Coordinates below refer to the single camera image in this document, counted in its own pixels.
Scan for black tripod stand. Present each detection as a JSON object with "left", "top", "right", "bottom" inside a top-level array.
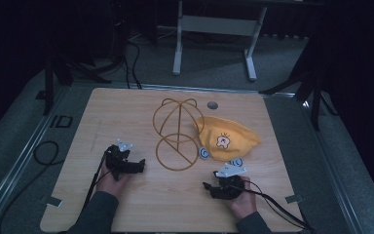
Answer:
[
  {"left": 42, "top": 48, "right": 113, "bottom": 117},
  {"left": 259, "top": 38, "right": 339, "bottom": 132}
]

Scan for black rectangular floor bracket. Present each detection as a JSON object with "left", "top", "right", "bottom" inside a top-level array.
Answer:
[{"left": 49, "top": 114, "right": 74, "bottom": 129}]

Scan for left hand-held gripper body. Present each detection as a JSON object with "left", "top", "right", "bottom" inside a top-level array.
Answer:
[{"left": 104, "top": 138, "right": 134, "bottom": 181}]

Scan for metal floor rail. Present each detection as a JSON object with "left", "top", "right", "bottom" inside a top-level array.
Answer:
[
  {"left": 296, "top": 94, "right": 371, "bottom": 234},
  {"left": 0, "top": 85, "right": 71, "bottom": 228}
]

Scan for left hand-held gripper cable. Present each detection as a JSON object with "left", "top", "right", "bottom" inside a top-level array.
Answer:
[{"left": 83, "top": 151, "right": 112, "bottom": 213}]

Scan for person's left hand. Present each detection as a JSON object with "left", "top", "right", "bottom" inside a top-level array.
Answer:
[{"left": 95, "top": 164, "right": 131, "bottom": 200}]

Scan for white metal desk frame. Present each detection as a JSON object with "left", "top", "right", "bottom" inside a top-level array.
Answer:
[{"left": 171, "top": 0, "right": 269, "bottom": 82}]

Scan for black floor cable loop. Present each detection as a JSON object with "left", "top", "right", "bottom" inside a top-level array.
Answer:
[{"left": 0, "top": 140, "right": 65, "bottom": 234}]

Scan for grey tape strip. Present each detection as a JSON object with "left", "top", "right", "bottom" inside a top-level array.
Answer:
[
  {"left": 284, "top": 194, "right": 305, "bottom": 205},
  {"left": 46, "top": 196, "right": 63, "bottom": 208}
]

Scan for hand-held gripper cable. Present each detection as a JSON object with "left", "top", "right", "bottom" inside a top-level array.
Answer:
[
  {"left": 240, "top": 178, "right": 314, "bottom": 231},
  {"left": 83, "top": 151, "right": 112, "bottom": 213}
]

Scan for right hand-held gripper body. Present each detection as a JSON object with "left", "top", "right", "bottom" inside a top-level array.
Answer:
[{"left": 211, "top": 163, "right": 248, "bottom": 201}]

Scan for right hand-held gripper cable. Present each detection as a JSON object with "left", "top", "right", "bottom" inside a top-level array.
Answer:
[{"left": 240, "top": 178, "right": 314, "bottom": 231}]

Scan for person's right hand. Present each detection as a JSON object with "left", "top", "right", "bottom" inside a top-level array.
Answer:
[{"left": 228, "top": 175, "right": 258, "bottom": 222}]

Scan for gold wire hat stand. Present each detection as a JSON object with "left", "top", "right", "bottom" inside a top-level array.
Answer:
[{"left": 152, "top": 97, "right": 206, "bottom": 173}]

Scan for yellow cartoon print hat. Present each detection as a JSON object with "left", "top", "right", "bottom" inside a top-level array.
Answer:
[{"left": 194, "top": 115, "right": 263, "bottom": 163}]

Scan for black hanging cables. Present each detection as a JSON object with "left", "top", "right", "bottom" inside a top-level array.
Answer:
[{"left": 108, "top": 0, "right": 143, "bottom": 91}]

